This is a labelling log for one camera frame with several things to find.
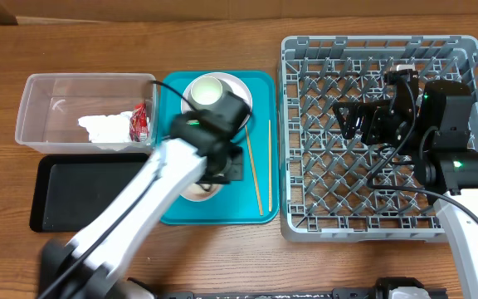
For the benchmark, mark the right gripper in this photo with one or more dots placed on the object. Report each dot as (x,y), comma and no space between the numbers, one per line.
(366,121)

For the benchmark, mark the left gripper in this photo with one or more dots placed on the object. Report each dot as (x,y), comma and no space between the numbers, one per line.
(236,174)

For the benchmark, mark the small pink white bowl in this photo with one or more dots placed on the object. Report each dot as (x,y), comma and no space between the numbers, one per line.
(201,192)

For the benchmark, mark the white cup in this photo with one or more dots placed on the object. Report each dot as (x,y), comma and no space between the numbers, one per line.
(206,91)

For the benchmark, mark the large white plate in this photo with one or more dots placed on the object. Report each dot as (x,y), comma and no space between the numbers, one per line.
(238,86)

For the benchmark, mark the red snack wrapper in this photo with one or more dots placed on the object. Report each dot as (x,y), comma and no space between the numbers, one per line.
(138,124)

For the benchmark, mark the white napkin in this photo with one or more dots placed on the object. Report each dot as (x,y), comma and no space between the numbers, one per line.
(107,128)

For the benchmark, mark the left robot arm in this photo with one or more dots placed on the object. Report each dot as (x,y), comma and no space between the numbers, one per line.
(199,150)

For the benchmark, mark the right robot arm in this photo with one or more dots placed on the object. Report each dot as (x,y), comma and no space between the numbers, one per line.
(429,124)

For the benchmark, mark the grey dishwasher rack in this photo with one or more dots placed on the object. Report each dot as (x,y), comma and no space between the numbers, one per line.
(323,175)

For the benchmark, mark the left wooden chopstick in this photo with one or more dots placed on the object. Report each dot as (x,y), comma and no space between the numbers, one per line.
(253,171)

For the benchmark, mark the teal serving tray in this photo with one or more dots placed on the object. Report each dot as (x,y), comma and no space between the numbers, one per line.
(236,202)

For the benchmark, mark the black plastic tray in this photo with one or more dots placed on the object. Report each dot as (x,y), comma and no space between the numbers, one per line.
(72,190)

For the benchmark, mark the clear plastic bin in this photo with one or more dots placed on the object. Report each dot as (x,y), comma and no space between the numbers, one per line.
(52,103)

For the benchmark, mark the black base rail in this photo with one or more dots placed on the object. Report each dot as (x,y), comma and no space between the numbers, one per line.
(336,293)

